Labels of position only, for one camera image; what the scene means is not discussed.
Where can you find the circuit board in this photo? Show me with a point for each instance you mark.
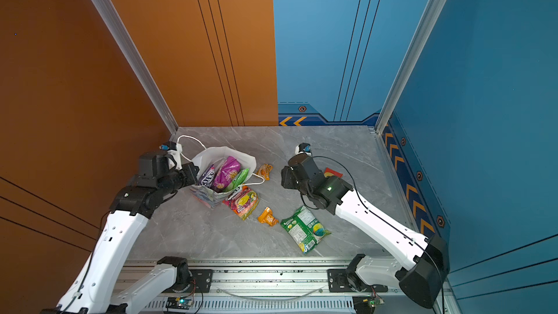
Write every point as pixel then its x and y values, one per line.
pixel 179 303
pixel 367 305

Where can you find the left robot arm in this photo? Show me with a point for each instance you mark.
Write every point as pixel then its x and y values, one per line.
pixel 92 291

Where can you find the red snack packet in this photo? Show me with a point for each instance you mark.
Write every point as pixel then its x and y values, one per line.
pixel 332 173

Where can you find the small orange snack packet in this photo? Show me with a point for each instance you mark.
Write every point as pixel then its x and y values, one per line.
pixel 265 171

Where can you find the orange wrapped snack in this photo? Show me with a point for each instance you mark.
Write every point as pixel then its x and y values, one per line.
pixel 268 218

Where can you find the left circuit board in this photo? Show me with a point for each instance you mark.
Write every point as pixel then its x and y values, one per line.
pixel 179 303

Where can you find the purple grape candy bag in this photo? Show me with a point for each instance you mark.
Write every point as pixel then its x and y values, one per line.
pixel 226 173

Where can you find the aluminium corner post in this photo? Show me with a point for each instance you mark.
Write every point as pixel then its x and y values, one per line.
pixel 121 36
pixel 421 35

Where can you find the purple white snack bag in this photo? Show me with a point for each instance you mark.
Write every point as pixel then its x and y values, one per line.
pixel 208 176

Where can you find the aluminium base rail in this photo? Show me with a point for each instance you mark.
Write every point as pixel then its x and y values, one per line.
pixel 285 285

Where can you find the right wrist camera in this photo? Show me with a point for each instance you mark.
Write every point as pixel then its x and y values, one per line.
pixel 303 148

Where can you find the aluminium corner post left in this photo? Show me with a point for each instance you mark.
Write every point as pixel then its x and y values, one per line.
pixel 121 36

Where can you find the green pea snack bag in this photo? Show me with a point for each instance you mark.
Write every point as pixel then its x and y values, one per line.
pixel 305 229

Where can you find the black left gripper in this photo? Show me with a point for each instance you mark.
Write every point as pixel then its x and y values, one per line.
pixel 191 174

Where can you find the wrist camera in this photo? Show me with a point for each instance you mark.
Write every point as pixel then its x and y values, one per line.
pixel 303 148
pixel 173 148

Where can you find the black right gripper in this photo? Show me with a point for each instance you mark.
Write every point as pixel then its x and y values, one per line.
pixel 287 176

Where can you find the white paper bag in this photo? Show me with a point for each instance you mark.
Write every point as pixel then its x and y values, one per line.
pixel 217 156

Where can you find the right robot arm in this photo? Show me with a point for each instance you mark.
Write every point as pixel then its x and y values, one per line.
pixel 420 264

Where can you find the right circuit board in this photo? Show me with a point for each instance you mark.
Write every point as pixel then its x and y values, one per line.
pixel 367 305

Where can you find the aluminium corner post right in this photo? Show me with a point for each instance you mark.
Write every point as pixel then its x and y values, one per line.
pixel 421 35

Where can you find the large green chips bag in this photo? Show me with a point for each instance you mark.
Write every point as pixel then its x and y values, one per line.
pixel 239 179

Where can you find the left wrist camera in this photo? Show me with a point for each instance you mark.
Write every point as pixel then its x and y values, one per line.
pixel 173 148

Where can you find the colourful skittles candy bag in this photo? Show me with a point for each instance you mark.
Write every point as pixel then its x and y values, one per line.
pixel 243 201

